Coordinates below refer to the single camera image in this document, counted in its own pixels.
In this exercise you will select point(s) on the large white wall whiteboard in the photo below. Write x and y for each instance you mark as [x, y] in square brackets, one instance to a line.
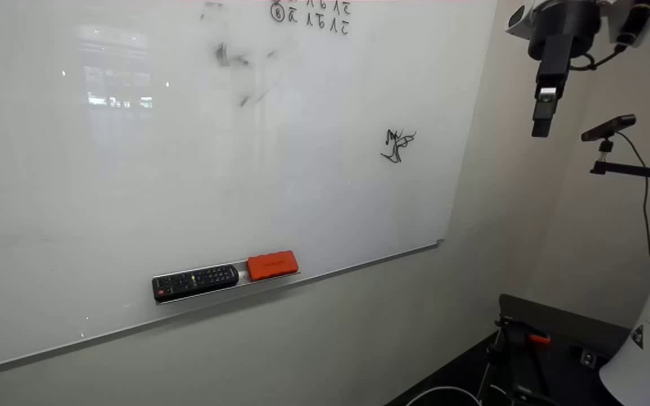
[145, 139]

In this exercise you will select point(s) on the black camera on stand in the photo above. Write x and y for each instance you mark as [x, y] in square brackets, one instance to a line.
[608, 128]

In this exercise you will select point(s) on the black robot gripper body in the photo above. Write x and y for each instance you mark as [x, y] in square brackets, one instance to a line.
[563, 31]

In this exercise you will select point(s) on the black tripod with orange clamp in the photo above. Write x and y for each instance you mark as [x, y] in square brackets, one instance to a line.
[512, 364]

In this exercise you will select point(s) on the orange whiteboard eraser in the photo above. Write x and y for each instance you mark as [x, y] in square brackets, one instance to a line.
[274, 265]

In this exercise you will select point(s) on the black remote control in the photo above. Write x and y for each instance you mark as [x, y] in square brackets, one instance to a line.
[193, 282]

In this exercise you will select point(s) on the black table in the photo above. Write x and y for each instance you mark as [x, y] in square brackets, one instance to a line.
[581, 348]

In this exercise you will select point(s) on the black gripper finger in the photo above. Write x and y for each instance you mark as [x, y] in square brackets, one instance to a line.
[549, 92]

